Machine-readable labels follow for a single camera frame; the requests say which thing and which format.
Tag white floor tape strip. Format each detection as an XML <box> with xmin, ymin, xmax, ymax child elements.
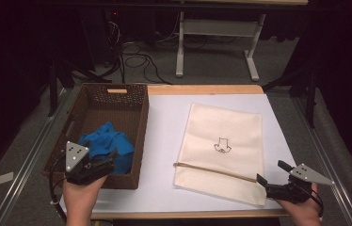
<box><xmin>0</xmin><ymin>171</ymin><xmax>14</xmax><ymax>187</ymax></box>

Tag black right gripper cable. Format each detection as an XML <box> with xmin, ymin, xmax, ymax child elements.
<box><xmin>309</xmin><ymin>187</ymin><xmax>325</xmax><ymax>219</ymax></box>

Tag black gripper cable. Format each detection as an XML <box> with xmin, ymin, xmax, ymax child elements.
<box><xmin>309</xmin><ymin>187</ymin><xmax>325</xmax><ymax>219</ymax></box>
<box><xmin>49</xmin><ymin>153</ymin><xmax>69</xmax><ymax>220</ymax></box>

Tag black metal stand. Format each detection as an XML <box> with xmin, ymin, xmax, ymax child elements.
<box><xmin>47</xmin><ymin>57</ymin><xmax>112</xmax><ymax>117</ymax></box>
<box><xmin>262</xmin><ymin>67</ymin><xmax>319</xmax><ymax>128</ymax></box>

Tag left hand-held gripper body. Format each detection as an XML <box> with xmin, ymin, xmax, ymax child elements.
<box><xmin>65</xmin><ymin>140</ymin><xmax>116</xmax><ymax>186</ymax></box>

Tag white table mat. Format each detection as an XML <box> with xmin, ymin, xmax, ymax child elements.
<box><xmin>58</xmin><ymin>93</ymin><xmax>297</xmax><ymax>215</ymax></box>

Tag black device with red light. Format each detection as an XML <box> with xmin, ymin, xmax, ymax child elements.
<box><xmin>102</xmin><ymin>8</ymin><xmax>124</xmax><ymax>67</ymax></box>

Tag brown woven basket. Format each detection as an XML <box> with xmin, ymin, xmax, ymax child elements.
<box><xmin>41</xmin><ymin>83</ymin><xmax>150</xmax><ymax>190</ymax></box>

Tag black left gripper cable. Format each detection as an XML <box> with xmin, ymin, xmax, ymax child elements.
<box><xmin>49</xmin><ymin>153</ymin><xmax>69</xmax><ymax>220</ymax></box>

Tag black floor cables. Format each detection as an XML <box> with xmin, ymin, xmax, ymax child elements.
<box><xmin>120</xmin><ymin>40</ymin><xmax>172</xmax><ymax>86</ymax></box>

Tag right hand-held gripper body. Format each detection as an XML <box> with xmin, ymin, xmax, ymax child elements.
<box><xmin>266</xmin><ymin>163</ymin><xmax>335</xmax><ymax>204</ymax></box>

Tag person's right hand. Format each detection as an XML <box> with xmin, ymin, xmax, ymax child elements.
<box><xmin>276</xmin><ymin>183</ymin><xmax>323</xmax><ymax>226</ymax></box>

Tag metal floor rail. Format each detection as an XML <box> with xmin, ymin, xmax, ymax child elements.
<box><xmin>291</xmin><ymin>97</ymin><xmax>352</xmax><ymax>226</ymax></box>
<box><xmin>0</xmin><ymin>90</ymin><xmax>72</xmax><ymax>226</ymax></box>

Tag blue cloth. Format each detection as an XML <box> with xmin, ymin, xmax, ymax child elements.
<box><xmin>78</xmin><ymin>121</ymin><xmax>136</xmax><ymax>176</ymax></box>

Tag cream mesh laundry bag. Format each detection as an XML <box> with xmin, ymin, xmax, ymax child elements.
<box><xmin>173</xmin><ymin>103</ymin><xmax>267</xmax><ymax>207</ymax></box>

